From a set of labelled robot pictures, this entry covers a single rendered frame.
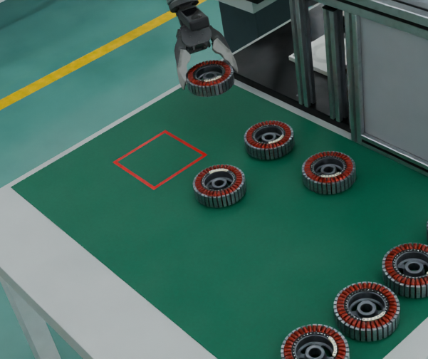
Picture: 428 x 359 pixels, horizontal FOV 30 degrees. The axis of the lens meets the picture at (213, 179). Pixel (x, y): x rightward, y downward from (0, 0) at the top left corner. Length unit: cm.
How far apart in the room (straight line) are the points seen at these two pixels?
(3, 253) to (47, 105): 197
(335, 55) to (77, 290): 73
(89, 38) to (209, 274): 270
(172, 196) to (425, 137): 55
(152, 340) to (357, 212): 49
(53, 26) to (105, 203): 264
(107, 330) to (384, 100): 73
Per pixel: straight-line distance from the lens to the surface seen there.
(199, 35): 188
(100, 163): 188
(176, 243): 161
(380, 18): 158
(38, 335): 208
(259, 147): 176
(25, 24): 442
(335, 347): 134
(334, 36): 172
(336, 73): 176
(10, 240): 175
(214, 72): 190
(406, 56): 160
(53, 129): 346
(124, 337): 147
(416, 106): 164
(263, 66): 207
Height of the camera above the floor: 183
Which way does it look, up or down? 38 degrees down
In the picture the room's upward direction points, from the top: 11 degrees counter-clockwise
